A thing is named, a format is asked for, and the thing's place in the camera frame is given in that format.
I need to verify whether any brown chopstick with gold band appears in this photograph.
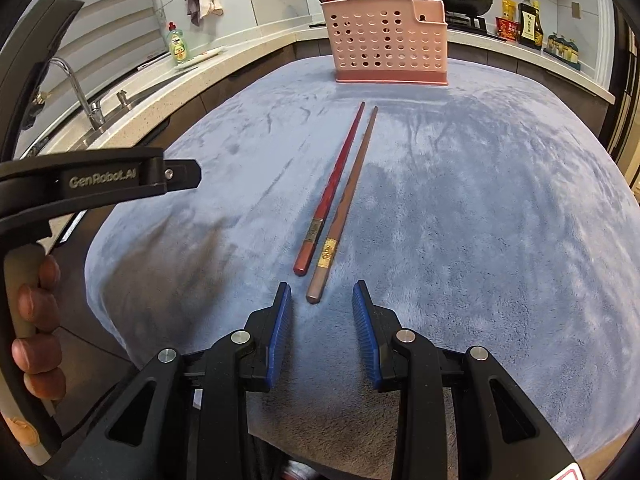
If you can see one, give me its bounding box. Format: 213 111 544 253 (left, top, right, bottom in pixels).
306 106 378 304

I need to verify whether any dark red twisted chopstick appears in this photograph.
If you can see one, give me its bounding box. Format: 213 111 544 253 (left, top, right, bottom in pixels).
293 102 366 276

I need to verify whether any person's left hand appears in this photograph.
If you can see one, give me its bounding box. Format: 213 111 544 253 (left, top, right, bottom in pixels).
12 256 66 401

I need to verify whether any chrome sink faucet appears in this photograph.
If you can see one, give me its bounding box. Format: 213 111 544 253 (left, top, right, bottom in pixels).
49 56 107 132

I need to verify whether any green dish soap bottle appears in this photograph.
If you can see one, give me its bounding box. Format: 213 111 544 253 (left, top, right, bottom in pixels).
167 22 190 64

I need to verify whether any grey-blue fleece table mat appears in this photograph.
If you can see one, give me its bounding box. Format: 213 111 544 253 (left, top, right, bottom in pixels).
85 58 639 479

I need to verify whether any pink perforated utensil holder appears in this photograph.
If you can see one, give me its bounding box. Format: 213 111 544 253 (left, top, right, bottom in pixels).
322 0 448 86

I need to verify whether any tray of small spice jars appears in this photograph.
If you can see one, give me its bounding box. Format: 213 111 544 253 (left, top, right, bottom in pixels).
544 34 582 70

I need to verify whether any dark sauce bottle yellow cap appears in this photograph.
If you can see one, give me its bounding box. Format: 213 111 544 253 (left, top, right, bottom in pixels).
533 0 544 51

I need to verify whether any large soy sauce bottle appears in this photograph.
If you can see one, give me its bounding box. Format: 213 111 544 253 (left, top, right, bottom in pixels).
518 0 537 49

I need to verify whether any red instant noodle cup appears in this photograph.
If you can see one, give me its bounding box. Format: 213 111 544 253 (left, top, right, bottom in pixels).
496 16 518 42

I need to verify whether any black gas stove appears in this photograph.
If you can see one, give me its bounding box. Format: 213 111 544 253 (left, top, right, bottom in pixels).
445 11 488 36

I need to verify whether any yellow seasoning packet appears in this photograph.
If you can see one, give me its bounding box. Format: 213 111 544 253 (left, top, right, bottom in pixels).
501 0 516 22

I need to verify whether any wall power socket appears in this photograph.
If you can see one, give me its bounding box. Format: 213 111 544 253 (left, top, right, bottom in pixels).
570 2 582 20

